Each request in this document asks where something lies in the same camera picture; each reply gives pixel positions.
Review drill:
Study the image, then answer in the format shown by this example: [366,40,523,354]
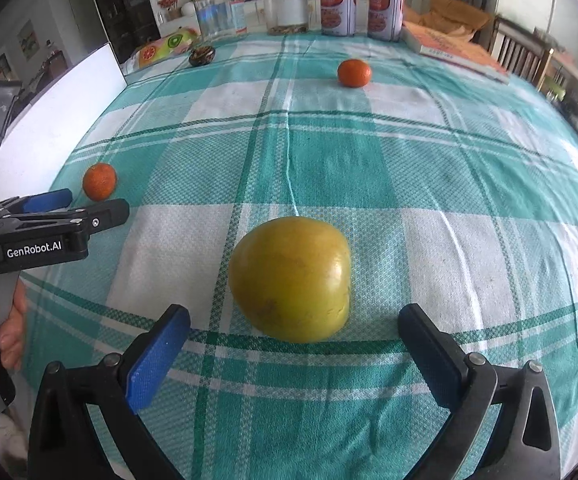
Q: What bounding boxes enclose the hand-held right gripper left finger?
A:
[28,304,191,480]

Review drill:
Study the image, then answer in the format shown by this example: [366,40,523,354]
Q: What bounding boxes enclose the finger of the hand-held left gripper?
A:
[76,198,130,233]
[0,188,73,217]

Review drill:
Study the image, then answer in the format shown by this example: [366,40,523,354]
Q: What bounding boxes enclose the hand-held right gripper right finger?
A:
[398,304,562,480]

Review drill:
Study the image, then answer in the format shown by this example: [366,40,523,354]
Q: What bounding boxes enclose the yellow-green apple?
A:
[228,216,353,344]

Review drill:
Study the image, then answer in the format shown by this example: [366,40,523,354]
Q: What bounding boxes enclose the tangerine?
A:
[337,59,372,88]
[82,163,117,202]

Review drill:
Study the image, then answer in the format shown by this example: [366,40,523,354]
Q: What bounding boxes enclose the white board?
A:
[0,42,127,206]

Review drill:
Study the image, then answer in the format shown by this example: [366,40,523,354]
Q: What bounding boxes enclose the teal checked tablecloth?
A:
[22,30,578,480]

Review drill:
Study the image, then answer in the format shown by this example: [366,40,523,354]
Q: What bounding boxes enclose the fruit print packet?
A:
[122,27,202,73]

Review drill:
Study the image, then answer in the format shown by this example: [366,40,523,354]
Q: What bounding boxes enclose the dark mangosteen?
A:
[188,46,216,67]

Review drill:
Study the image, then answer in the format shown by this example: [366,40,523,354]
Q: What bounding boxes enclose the dark tall cabinet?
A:
[85,0,162,63]

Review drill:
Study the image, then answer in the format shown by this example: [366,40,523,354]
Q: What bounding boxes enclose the glass jar with gold lid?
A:
[192,0,247,43]

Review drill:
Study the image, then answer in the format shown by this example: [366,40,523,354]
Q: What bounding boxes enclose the clear jar with white label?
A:
[261,0,309,37]

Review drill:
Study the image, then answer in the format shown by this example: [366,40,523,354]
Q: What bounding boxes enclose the orange book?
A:
[401,25,512,85]

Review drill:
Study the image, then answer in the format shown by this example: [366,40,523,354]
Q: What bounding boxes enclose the printed tin can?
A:
[319,0,357,37]
[367,0,406,42]

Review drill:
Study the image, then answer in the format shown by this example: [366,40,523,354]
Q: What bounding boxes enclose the wooden chair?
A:
[489,15,554,93]

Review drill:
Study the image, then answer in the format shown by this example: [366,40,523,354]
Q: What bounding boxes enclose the orange lounge chair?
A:
[404,0,494,36]

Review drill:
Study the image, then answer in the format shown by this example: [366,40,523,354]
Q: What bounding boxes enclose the framed wall picture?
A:
[18,20,40,58]

